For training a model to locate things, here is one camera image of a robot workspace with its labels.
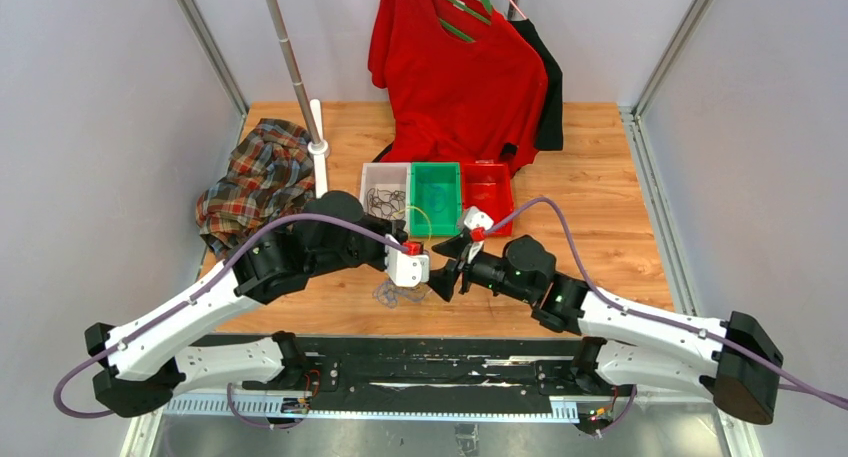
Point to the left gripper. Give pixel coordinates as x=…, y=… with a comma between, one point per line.
x=394, y=228

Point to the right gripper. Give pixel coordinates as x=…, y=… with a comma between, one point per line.
x=441, y=280

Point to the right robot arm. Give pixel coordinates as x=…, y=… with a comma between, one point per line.
x=733, y=362

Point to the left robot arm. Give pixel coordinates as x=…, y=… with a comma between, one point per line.
x=148, y=361

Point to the white plastic bin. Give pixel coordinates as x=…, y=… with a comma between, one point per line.
x=385, y=190

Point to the green plastic bin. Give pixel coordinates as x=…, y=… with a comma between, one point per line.
x=436, y=199

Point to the red plastic bin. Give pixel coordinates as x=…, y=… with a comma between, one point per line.
x=487, y=186

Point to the plaid flannel shirt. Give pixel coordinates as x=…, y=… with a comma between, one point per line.
x=270, y=174

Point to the black garment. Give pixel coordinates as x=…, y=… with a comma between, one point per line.
x=549, y=135

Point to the red t-shirt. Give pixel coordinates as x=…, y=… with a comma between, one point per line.
x=453, y=101

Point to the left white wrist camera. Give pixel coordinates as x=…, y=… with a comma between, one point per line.
x=409, y=265

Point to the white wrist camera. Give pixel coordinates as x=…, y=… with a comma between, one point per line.
x=409, y=265
x=475, y=224

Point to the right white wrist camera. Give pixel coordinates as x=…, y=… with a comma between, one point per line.
x=475, y=224

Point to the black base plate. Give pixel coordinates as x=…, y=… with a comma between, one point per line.
x=448, y=375

